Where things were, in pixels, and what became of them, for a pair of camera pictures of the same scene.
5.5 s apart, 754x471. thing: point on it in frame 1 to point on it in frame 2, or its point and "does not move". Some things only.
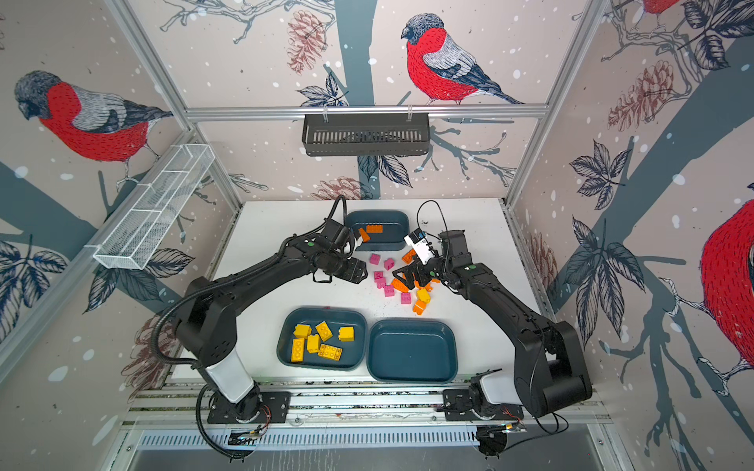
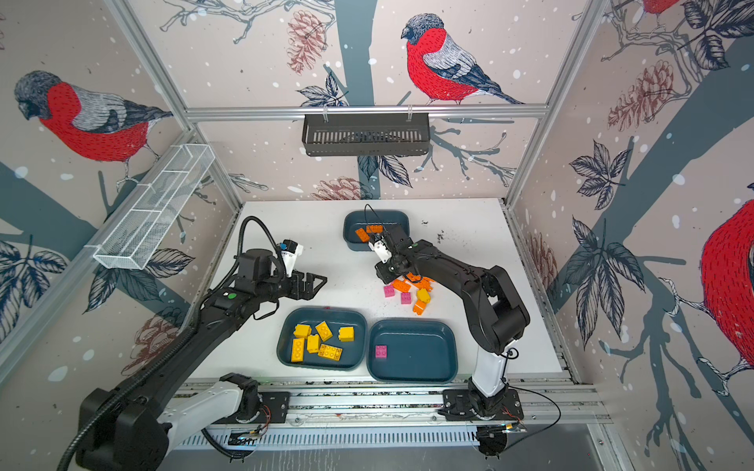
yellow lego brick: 302,331 does not move
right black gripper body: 438,268 to 391,269
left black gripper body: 347,267 to 291,287
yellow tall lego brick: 313,343 does not move
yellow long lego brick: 297,351 does not move
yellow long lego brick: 329,351 does not move
